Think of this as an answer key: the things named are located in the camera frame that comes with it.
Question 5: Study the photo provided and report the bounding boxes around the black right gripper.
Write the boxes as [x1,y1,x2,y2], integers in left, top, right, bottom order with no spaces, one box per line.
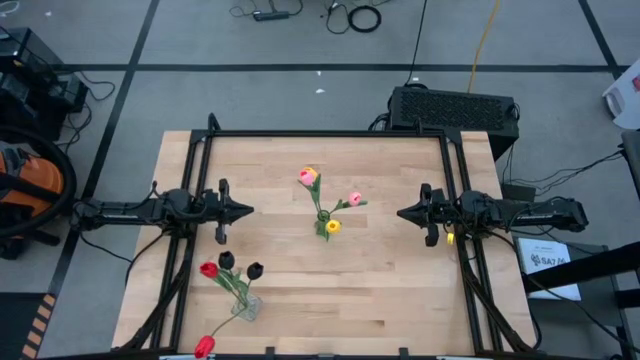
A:
[396,182,464,248]

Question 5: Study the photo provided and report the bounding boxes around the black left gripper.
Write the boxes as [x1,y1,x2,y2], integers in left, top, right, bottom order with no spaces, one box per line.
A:
[202,178,255,245]

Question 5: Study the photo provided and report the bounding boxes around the black artificial tulip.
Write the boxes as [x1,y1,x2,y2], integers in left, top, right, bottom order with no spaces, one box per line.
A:
[218,251,249,306]

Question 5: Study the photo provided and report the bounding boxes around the pink tulip spread leaves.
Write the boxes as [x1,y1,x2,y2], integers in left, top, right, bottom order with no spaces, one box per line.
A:
[324,191,369,217]

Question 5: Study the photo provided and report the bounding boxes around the red tulip with leaves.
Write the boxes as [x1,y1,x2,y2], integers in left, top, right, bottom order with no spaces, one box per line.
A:
[199,261,246,306]

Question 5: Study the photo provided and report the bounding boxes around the yellow artificial tulip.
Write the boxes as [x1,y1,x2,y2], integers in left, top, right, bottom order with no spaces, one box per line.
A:
[298,166,324,216]
[322,214,343,236]

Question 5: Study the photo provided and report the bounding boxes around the red tulip bare stem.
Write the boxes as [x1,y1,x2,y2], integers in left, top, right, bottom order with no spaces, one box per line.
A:
[194,305,249,360]

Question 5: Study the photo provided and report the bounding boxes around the green glass vase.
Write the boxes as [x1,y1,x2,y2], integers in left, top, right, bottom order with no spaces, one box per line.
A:
[313,208,332,242]

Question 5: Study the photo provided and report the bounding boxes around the clear glass vase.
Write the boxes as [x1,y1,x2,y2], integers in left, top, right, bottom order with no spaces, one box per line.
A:
[230,293,264,323]

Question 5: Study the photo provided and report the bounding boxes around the black power adapter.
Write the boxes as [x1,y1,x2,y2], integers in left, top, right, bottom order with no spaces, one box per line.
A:
[501,183,536,203]

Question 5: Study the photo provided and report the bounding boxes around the black computer case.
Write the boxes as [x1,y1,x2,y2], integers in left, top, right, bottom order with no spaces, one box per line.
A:
[387,85,521,161]

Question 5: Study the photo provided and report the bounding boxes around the white paper sign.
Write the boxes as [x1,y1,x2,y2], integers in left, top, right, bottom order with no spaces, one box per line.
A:
[517,238,583,301]

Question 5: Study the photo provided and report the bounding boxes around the orange vacuum cleaner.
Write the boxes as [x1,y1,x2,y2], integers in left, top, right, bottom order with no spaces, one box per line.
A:
[0,141,66,211]
[0,124,79,239]

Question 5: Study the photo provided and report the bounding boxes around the black power strip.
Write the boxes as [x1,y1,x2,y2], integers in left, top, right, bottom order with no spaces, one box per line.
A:
[252,10,291,22]

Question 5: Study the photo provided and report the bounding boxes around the small black electronics box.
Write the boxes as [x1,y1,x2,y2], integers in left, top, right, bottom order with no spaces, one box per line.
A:
[49,74,89,114]

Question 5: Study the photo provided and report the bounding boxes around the black metal side stand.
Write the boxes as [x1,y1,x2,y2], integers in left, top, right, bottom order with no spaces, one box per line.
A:
[514,237,640,360]

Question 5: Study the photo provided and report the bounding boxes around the dark grey box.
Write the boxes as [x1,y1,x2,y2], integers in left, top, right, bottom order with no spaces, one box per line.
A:
[621,129,640,201]

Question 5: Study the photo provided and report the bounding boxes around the white plastic object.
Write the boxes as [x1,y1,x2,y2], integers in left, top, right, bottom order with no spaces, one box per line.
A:
[602,72,640,130]

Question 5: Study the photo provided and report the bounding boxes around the large black electronics box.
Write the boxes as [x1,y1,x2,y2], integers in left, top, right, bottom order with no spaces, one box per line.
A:
[0,27,61,101]

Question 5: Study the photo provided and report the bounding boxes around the black aluminium table frame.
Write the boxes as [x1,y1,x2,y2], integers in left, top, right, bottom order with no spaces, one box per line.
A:
[119,112,539,359]

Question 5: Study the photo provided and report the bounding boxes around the long black cable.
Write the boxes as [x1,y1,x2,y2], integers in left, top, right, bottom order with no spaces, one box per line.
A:
[403,0,429,86]

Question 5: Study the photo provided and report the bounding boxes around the yellow cable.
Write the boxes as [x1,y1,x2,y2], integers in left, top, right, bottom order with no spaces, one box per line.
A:
[467,0,502,95]

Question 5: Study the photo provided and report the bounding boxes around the coiled black cable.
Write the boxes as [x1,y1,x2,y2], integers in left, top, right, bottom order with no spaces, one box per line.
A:
[347,4,383,34]

